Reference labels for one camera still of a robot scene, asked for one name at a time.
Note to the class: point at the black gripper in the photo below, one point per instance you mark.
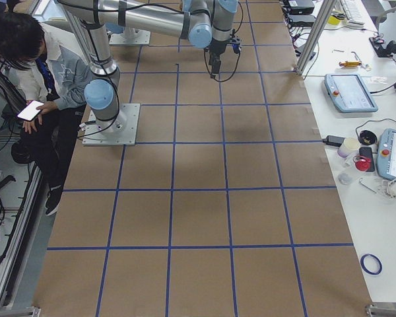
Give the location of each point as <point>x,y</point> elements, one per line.
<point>216,52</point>

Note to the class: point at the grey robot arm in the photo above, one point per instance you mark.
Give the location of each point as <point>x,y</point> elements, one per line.
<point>207,25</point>

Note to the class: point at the upper teach pendant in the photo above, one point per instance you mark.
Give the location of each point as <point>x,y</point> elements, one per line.
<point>349,93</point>

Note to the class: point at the teach pendant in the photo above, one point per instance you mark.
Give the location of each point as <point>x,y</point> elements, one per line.
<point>386,158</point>
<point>349,93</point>

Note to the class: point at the black power adapter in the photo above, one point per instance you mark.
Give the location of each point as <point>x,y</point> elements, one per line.
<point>333,140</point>

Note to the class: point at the seated person in white shirt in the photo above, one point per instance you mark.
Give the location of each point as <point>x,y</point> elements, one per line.
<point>50,70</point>

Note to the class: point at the white cup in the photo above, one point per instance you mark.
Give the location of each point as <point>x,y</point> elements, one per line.
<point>349,146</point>

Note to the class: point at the black phone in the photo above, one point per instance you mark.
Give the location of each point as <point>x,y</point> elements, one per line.
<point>31,111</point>

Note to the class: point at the lower teach pendant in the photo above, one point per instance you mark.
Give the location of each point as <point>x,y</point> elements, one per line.
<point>386,158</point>

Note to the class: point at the blue tape roll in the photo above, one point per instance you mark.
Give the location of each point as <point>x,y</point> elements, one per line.
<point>371,264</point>

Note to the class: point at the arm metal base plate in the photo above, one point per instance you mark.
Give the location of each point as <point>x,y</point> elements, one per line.
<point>121,131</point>
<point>130,37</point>

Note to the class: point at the aluminium frame post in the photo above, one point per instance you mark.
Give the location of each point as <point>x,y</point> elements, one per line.
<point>318,26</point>

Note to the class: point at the yellow handled tool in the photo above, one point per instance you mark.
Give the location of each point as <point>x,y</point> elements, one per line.
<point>350,64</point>

